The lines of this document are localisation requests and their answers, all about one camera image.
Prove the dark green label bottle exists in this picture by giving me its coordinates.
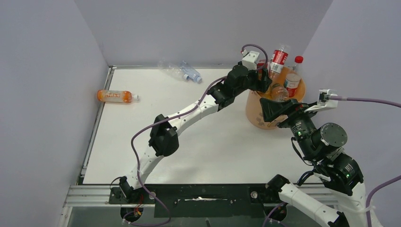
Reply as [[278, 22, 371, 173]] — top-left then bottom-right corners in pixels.
[[270, 83, 289, 102]]

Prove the red gold drink bottle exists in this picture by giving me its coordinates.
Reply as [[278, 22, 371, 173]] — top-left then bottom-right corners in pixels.
[[257, 59, 270, 80]]

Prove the red cap clear bottle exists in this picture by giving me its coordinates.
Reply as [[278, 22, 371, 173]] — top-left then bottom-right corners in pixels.
[[269, 44, 290, 81]]

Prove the orange drink bottle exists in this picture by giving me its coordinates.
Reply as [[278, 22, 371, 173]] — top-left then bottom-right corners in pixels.
[[96, 90, 140, 104]]

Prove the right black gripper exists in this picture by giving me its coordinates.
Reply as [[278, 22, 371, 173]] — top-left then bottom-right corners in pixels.
[[257, 96, 318, 158]]

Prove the blue pattern clear bottle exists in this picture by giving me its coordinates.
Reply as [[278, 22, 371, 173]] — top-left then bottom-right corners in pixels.
[[180, 61, 202, 83]]

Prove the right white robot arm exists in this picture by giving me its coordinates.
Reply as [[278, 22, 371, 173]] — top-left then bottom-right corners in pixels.
[[260, 98, 381, 227]]

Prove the crushed clear bottle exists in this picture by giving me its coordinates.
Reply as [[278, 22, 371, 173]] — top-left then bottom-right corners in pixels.
[[157, 60, 189, 81]]

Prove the red white label bottle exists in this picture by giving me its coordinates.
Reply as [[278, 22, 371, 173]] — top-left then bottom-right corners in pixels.
[[284, 55, 304, 97]]

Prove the orange cartoon plastic bin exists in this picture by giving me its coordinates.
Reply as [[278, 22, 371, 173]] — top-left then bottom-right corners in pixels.
[[245, 65, 307, 130]]

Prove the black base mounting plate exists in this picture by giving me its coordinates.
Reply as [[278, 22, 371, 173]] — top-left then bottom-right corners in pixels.
[[109, 183, 281, 218]]

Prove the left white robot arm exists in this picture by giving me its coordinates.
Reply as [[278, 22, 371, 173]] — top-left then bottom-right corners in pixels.
[[119, 62, 272, 201]]

